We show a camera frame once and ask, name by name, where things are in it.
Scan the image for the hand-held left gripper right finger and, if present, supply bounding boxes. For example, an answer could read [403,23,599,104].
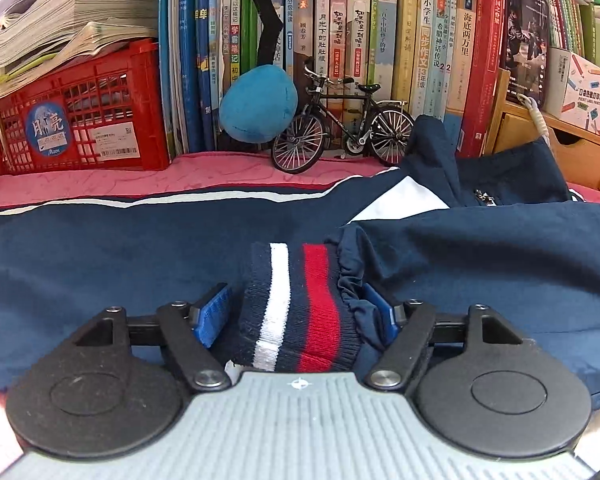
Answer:
[362,284,523,392]

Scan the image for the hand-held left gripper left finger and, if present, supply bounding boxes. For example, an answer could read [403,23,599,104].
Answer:
[74,282,233,392]

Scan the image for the navy and white jacket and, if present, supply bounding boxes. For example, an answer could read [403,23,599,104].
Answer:
[0,115,600,411]

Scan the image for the pink rabbit print blanket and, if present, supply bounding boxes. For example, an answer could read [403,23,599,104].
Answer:
[0,152,600,411]

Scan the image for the black model bicycle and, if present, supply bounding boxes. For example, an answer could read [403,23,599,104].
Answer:
[271,56,415,175]

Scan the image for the blue plush ball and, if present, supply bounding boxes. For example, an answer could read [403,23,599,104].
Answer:
[219,65,298,143]

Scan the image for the red plastic crate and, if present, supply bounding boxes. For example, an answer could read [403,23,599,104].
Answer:
[0,37,173,176]

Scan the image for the wooden drawer organizer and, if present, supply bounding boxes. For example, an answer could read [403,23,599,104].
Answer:
[485,67,600,193]

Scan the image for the row of upright books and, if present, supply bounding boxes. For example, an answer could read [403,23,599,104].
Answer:
[157,0,600,158]

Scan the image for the white printed cardboard box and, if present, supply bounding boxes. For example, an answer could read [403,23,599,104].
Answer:
[545,47,600,136]

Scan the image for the black smartphone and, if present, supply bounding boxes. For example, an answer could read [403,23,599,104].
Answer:
[500,0,551,108]

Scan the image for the stack of paper workbooks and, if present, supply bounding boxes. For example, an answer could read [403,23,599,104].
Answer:
[0,0,161,103]

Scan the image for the white braided cable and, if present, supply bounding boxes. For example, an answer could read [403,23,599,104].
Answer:
[517,92,553,148]

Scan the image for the black hanging strap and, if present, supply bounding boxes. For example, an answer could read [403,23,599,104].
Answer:
[250,0,285,68]

